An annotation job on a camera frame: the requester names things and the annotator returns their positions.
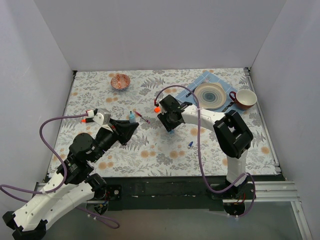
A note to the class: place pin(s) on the beige plate blue rings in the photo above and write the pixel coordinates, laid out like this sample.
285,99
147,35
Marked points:
210,96

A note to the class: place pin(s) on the blue checked cloth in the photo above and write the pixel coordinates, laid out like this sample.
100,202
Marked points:
197,75

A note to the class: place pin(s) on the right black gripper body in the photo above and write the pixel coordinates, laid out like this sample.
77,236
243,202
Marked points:
164,121

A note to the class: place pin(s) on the knife black handle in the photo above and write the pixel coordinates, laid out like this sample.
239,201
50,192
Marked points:
227,107

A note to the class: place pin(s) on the red white mug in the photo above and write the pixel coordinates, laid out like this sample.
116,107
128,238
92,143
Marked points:
244,99

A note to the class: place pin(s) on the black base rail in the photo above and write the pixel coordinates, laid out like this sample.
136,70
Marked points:
169,193

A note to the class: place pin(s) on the pink pen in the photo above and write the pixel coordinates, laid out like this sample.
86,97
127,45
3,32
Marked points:
143,118

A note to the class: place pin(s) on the red patterned small bowl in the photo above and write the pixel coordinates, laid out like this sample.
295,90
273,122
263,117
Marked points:
120,82

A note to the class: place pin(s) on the light blue highlighter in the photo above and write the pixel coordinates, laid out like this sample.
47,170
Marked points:
132,117

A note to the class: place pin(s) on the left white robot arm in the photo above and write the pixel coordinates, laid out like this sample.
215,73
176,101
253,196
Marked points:
72,183

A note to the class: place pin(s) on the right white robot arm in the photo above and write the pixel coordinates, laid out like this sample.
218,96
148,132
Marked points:
232,133

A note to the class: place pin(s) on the black orange highlighter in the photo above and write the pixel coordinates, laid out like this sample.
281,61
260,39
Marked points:
87,120

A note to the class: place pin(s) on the light blue highlighter cap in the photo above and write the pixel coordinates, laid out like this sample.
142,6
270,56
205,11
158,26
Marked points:
171,131

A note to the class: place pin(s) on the orange highlighter cap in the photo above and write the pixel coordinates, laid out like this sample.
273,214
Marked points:
157,109

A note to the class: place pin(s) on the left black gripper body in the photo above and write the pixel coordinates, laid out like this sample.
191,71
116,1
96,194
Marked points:
120,132

